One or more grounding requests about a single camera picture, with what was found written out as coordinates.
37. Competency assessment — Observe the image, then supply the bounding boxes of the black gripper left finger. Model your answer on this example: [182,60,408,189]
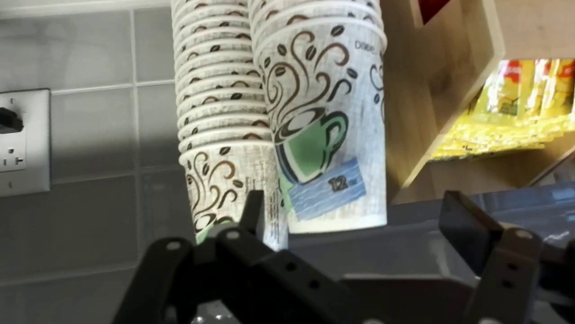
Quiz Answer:
[113,189,349,324]

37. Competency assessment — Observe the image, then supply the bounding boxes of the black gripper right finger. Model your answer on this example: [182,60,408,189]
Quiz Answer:
[439,189,575,324]

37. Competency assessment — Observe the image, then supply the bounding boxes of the yellow packet pile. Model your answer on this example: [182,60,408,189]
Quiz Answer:
[430,58,575,162]

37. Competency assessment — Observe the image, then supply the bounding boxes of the printed paper cup stack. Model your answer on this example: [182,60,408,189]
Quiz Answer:
[169,0,291,254]
[248,0,388,38]

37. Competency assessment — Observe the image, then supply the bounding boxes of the wooden condiment organizer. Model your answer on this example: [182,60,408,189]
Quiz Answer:
[383,0,575,205]

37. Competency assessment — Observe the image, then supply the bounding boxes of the black plug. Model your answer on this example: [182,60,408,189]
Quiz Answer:
[0,106,25,135]

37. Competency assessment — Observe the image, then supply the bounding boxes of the white wall outlet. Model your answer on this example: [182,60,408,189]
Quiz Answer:
[0,87,54,198]

